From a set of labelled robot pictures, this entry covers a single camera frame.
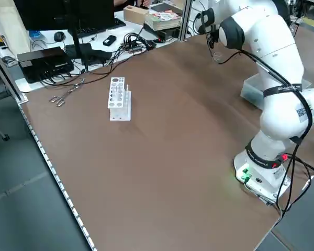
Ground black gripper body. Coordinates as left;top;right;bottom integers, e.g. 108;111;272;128
206;25;220;44

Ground small glass beaker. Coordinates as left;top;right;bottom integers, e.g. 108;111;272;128
211;51;223;65

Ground translucent plastic box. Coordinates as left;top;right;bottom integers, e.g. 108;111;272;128
240;74;312;108

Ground cardboard box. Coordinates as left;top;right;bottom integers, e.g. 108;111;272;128
123;5;150;26

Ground white test tube rack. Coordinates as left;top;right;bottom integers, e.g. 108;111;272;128
106;76;132;122

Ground black box device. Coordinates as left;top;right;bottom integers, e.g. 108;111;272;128
17;46;75;84

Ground flat black device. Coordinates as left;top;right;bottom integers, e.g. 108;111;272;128
156;27;181;42

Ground stack of books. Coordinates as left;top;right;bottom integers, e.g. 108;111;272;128
143;4;183;30

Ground person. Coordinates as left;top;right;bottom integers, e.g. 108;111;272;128
113;0;150;9

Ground small black device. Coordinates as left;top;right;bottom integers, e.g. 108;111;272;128
102;35;118;47

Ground black keyboard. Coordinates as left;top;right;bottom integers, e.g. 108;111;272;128
75;18;127;37

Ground black monitor stand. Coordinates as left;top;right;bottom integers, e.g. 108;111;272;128
64;26;94;66

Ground metal crucible tongs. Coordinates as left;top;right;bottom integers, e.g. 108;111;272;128
49;77;85;107

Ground black monitor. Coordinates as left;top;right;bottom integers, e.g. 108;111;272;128
13;0;115;31

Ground white desk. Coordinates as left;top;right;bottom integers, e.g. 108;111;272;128
0;5;207;94

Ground black stand leg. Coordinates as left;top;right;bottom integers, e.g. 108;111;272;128
0;117;10;142

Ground aluminium frame post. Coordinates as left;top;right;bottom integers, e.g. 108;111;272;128
178;0;194;42
0;41;29;105

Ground hub with plugged cables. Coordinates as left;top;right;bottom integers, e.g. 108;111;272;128
119;32;158;55

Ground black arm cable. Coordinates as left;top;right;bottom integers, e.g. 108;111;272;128
206;36;314;218

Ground black desk cable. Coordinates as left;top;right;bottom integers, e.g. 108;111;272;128
39;56;126;87

